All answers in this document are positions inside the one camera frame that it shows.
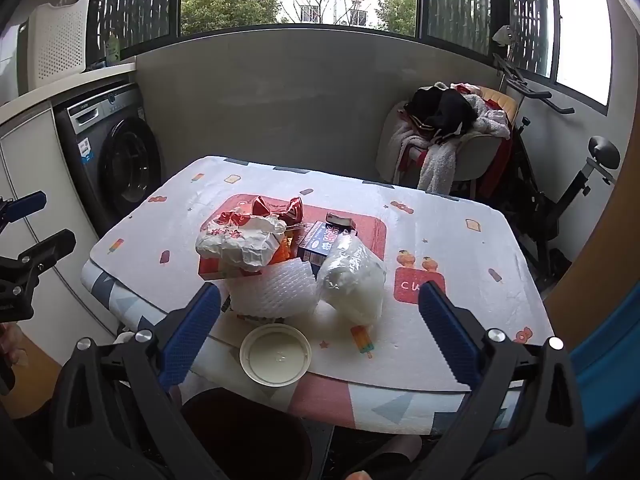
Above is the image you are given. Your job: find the blue cardboard box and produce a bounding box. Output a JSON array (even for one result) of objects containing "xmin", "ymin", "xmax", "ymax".
[{"xmin": 297, "ymin": 221, "xmax": 351, "ymax": 267}]

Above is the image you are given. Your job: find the beige chair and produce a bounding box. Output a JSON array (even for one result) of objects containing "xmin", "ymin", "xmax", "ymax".
[{"xmin": 377, "ymin": 87, "xmax": 521, "ymax": 196}]

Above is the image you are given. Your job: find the dark lattice window screen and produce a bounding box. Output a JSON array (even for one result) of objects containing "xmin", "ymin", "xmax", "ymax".
[
  {"xmin": 417, "ymin": 0, "xmax": 556, "ymax": 77},
  {"xmin": 90, "ymin": 0, "xmax": 182, "ymax": 59}
]

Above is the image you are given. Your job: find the dark trash bin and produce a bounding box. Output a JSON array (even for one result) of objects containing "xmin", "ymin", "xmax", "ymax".
[{"xmin": 180, "ymin": 387, "xmax": 326, "ymax": 480}]

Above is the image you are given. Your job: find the black jacket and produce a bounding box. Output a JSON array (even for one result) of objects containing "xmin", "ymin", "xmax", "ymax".
[{"xmin": 404, "ymin": 85, "xmax": 478, "ymax": 141}]

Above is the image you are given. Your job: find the sliding window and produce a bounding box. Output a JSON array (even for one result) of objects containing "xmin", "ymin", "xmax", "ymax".
[{"xmin": 554, "ymin": 0, "xmax": 614, "ymax": 107}]

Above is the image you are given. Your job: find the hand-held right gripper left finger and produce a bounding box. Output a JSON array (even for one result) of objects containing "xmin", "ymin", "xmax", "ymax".
[{"xmin": 50, "ymin": 282, "xmax": 223, "ymax": 480}]

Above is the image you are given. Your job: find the blue cloth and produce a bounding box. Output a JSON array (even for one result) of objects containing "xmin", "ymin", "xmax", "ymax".
[{"xmin": 570, "ymin": 280, "xmax": 640, "ymax": 461}]

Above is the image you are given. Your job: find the white foam net sleeve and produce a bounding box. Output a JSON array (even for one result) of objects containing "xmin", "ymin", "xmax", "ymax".
[{"xmin": 224, "ymin": 259, "xmax": 321, "ymax": 322}]

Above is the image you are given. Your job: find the crushed red can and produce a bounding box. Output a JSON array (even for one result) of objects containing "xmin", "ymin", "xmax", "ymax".
[{"xmin": 251, "ymin": 195, "xmax": 304, "ymax": 227}]

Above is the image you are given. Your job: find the white plastic bag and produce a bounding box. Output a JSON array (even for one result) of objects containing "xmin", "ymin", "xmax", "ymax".
[{"xmin": 195, "ymin": 210, "xmax": 287, "ymax": 272}]

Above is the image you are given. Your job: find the person's left hand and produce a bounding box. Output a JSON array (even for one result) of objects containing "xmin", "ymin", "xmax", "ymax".
[{"xmin": 0, "ymin": 327, "xmax": 31, "ymax": 378}]

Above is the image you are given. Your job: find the white fleece robe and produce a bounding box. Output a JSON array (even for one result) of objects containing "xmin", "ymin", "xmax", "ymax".
[{"xmin": 392, "ymin": 95, "xmax": 511, "ymax": 193}]

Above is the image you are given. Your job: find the clear plastic bag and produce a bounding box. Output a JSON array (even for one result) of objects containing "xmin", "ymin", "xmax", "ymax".
[{"xmin": 317, "ymin": 234, "xmax": 388, "ymax": 326}]

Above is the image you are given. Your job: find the printed cartoon blanket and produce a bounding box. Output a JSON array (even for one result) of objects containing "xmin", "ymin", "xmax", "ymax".
[{"xmin": 82, "ymin": 155, "xmax": 553, "ymax": 436}]

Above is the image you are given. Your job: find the orange foam net sleeve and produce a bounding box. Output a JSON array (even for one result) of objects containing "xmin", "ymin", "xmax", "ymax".
[{"xmin": 275, "ymin": 235, "xmax": 297, "ymax": 266}]

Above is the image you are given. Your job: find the white plastic lid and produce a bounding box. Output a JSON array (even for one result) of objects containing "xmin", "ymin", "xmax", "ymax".
[{"xmin": 239, "ymin": 323, "xmax": 312, "ymax": 387}]

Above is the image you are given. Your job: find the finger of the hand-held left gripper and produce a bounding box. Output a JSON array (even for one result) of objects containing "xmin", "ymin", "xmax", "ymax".
[
  {"xmin": 0, "ymin": 229, "xmax": 77, "ymax": 297},
  {"xmin": 0, "ymin": 190, "xmax": 48, "ymax": 226}
]

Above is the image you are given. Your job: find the wooden door panel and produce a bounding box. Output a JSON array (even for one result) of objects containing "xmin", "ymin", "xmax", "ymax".
[{"xmin": 542, "ymin": 85, "xmax": 640, "ymax": 346}]

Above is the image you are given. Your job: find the black exercise bike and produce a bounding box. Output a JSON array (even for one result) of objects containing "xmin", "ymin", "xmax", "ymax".
[{"xmin": 492, "ymin": 25, "xmax": 621, "ymax": 261}]

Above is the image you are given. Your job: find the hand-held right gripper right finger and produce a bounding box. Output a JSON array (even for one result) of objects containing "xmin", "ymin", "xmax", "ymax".
[{"xmin": 417, "ymin": 281, "xmax": 588, "ymax": 480}]

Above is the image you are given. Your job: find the grey washing machine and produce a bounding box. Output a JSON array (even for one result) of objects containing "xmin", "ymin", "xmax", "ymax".
[{"xmin": 54, "ymin": 82, "xmax": 166, "ymax": 238}]

